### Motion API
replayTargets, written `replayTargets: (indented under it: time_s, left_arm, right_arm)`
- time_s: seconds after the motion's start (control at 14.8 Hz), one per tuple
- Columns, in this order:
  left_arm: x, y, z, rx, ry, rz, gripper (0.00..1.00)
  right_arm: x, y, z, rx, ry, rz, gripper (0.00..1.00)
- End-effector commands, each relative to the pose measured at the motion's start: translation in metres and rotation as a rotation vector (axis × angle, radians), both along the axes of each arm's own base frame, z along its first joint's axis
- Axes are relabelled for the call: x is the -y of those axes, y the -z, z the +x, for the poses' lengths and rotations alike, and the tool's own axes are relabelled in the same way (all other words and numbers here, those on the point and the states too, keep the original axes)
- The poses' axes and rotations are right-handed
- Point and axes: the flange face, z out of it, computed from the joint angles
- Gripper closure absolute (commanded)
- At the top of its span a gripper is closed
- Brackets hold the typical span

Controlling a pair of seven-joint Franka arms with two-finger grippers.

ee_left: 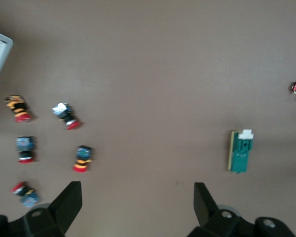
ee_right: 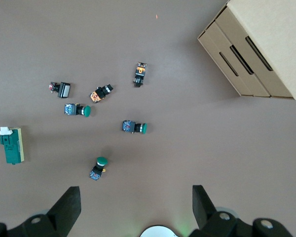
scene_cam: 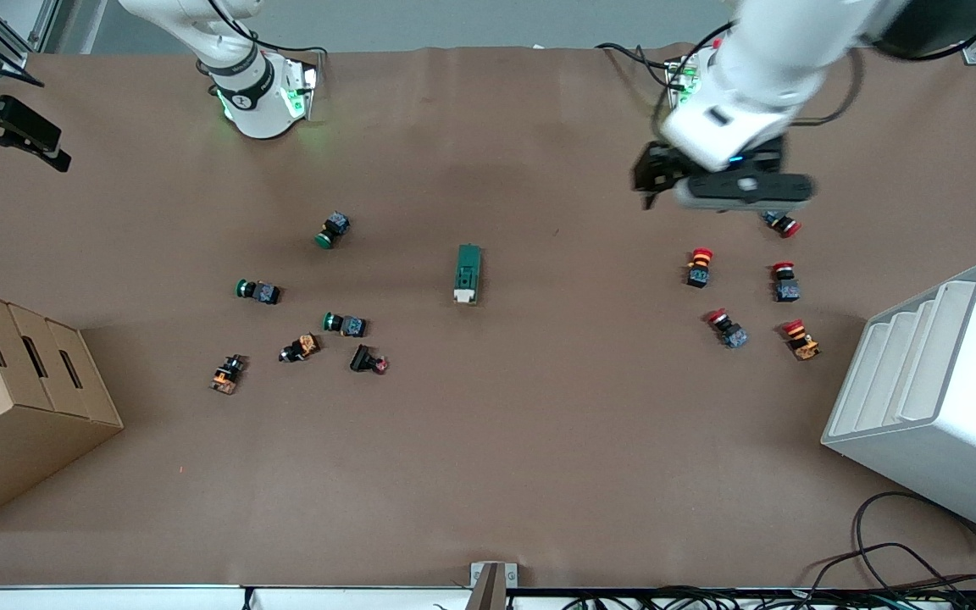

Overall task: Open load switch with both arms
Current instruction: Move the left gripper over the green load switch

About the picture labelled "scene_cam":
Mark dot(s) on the black switch red knob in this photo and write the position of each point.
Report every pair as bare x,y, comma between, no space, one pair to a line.
368,360

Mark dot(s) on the white table edge rail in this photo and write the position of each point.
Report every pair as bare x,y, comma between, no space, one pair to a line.
115,598

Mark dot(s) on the brown cardboard box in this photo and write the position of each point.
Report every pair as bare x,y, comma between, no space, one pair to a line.
13,424

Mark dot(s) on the brown paper table cover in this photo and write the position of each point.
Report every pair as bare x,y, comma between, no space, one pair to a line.
488,449

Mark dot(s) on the red mushroom button grey body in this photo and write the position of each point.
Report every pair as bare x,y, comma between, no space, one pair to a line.
727,329
783,224
785,282

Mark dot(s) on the green load switch white lever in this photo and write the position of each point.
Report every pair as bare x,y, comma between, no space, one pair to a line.
468,273

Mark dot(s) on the grey metal bracket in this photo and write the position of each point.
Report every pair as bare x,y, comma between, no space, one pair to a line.
492,585

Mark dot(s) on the red mushroom button yellow collar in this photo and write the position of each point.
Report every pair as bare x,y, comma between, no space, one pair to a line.
699,267

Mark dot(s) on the black button orange body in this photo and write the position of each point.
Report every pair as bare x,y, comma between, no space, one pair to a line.
300,348
228,374

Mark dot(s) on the red mushroom button orange body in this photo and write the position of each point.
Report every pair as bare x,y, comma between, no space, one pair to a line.
801,340

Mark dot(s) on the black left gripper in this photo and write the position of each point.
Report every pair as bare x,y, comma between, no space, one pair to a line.
656,167

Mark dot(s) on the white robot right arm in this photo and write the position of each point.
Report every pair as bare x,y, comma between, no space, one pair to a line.
255,110

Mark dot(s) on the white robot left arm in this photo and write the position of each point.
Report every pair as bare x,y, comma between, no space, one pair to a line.
759,76

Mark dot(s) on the green push button switch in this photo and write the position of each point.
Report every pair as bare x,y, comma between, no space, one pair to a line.
344,324
257,291
333,230

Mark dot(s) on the white stepped rack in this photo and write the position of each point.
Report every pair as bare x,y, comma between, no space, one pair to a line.
945,407

